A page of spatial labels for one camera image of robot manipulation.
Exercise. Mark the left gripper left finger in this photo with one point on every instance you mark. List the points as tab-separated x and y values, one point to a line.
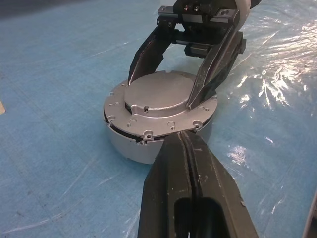
163	188

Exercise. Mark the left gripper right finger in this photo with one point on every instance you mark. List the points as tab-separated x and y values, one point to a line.
218	188

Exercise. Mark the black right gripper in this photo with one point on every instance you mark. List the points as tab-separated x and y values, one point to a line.
200	32

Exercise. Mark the silver motor end cover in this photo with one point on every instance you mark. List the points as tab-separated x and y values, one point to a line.
158	96

